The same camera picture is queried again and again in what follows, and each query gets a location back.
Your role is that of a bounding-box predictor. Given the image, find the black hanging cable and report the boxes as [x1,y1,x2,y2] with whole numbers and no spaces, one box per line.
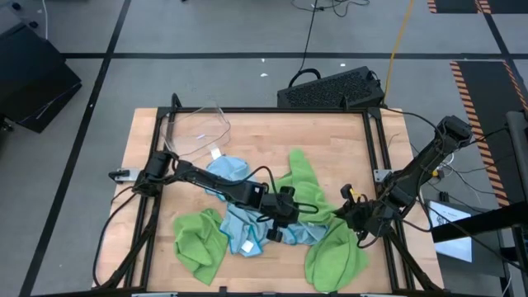
[290,0,372,73]

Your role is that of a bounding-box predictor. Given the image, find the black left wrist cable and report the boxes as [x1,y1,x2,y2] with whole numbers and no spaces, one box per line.
[230,165,319,215]

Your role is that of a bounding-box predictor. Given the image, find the black perforated computer case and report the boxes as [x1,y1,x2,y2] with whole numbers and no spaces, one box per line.
[276,65,387,111]

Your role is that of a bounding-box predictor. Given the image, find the large black equipment case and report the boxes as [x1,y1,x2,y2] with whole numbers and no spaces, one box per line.
[0,22,83,134]

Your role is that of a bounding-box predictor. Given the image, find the green microfiber towel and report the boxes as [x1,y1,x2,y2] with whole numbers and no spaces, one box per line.
[304,216,370,293]
[172,207,230,286]
[271,148,340,227]

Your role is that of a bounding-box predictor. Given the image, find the black metal stand beam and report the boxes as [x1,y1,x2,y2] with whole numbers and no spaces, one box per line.
[431,201,528,244]

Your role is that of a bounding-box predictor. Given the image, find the blue microfiber towel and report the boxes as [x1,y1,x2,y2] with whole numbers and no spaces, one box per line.
[205,154,253,203]
[219,201,278,257]
[276,220,331,248]

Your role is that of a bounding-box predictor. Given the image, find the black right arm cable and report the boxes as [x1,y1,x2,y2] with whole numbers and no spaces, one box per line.
[381,107,445,137]

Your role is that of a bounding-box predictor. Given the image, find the black metal table frame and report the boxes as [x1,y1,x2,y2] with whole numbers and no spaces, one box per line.
[92,92,445,297]

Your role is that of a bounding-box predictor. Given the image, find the white printed paper sheet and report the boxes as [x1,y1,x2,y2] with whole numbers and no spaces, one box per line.
[428,200,474,264]

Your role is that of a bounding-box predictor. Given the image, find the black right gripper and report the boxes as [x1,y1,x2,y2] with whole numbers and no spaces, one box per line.
[333,183,398,239]

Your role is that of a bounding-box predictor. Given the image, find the black mat with orange stripes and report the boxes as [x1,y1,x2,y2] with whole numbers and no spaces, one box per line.
[427,0,528,16]
[449,60,528,208]

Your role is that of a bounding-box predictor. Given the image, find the clear plastic bin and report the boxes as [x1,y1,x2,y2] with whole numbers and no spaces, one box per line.
[159,102,232,163]

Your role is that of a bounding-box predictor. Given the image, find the silver left base bracket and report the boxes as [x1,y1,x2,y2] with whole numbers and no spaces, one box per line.
[116,167,140,183]

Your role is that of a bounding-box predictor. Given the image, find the yellow cable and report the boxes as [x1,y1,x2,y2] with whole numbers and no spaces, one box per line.
[382,0,417,104]

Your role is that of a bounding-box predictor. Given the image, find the black left arm base cable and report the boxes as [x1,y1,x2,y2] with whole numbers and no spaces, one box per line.
[92,191,141,289]

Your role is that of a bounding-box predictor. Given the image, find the thin white cable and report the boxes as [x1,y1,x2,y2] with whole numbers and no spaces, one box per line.
[40,0,50,41]

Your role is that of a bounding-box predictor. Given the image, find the black cable loop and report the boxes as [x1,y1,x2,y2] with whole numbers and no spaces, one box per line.
[287,68,323,88]

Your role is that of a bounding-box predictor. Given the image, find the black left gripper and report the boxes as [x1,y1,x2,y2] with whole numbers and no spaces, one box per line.
[261,185,300,244]

